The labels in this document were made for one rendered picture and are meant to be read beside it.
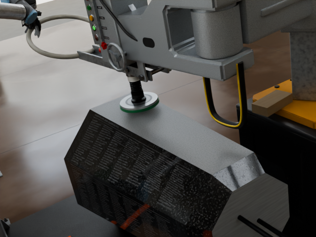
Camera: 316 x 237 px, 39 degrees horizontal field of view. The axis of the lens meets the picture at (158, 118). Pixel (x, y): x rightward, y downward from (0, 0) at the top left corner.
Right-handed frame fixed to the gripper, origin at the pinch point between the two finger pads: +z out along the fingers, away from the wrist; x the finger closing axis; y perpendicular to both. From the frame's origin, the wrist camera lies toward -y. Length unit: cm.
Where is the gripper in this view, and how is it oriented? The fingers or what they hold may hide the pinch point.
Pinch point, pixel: (34, 34)
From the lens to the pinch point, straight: 307.2
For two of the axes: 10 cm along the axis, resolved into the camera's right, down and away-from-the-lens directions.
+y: -3.3, 6.2, -7.1
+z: -0.8, 7.3, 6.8
